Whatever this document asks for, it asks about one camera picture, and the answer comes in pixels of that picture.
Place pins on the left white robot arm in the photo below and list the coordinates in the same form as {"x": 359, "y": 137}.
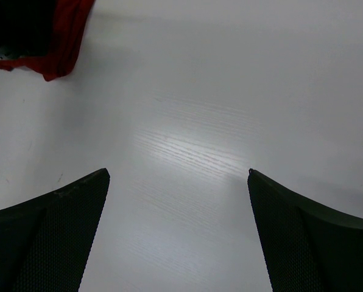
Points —
{"x": 7, "y": 53}

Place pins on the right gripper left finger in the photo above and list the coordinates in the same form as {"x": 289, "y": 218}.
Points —
{"x": 45, "y": 242}

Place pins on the folded red t-shirt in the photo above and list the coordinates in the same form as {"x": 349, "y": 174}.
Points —
{"x": 68, "y": 27}

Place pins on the black t-shirt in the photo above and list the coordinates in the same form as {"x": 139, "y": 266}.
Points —
{"x": 26, "y": 26}

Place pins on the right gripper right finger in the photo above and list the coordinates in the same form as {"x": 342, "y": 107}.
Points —
{"x": 307, "y": 246}

